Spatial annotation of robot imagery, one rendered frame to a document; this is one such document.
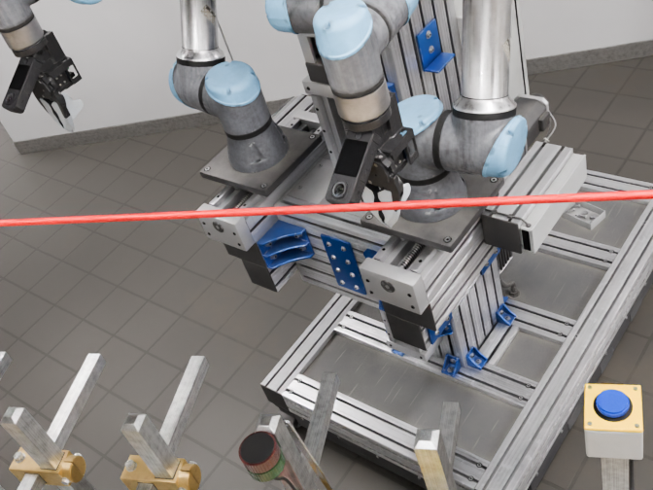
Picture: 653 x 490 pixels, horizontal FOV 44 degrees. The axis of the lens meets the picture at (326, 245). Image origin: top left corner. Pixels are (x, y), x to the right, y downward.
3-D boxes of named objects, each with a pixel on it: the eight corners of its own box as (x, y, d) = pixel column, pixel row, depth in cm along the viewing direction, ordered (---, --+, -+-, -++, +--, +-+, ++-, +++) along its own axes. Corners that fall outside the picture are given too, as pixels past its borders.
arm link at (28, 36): (13, 35, 155) (-11, 30, 160) (24, 55, 158) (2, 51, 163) (42, 15, 159) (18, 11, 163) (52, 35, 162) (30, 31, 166)
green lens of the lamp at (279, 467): (254, 446, 129) (250, 438, 127) (289, 448, 127) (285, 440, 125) (243, 480, 125) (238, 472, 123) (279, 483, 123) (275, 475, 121)
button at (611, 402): (596, 395, 106) (596, 387, 105) (629, 396, 105) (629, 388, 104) (596, 421, 103) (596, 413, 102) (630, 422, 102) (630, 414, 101)
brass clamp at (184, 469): (142, 466, 154) (130, 451, 151) (205, 471, 149) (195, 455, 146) (129, 495, 150) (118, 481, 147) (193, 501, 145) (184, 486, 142)
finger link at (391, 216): (422, 211, 127) (411, 165, 121) (402, 235, 124) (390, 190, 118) (405, 206, 129) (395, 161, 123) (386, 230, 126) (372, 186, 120)
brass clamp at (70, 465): (34, 457, 162) (21, 443, 159) (90, 462, 158) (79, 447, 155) (19, 485, 158) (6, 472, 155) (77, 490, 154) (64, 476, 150)
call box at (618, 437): (586, 415, 112) (584, 382, 107) (640, 418, 110) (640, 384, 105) (586, 460, 108) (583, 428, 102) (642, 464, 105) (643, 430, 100)
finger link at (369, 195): (405, 206, 129) (395, 161, 123) (386, 230, 126) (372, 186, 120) (390, 202, 131) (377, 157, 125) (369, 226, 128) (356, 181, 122)
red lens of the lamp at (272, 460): (249, 437, 127) (245, 430, 126) (285, 439, 125) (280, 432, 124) (238, 472, 123) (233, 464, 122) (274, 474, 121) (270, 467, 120)
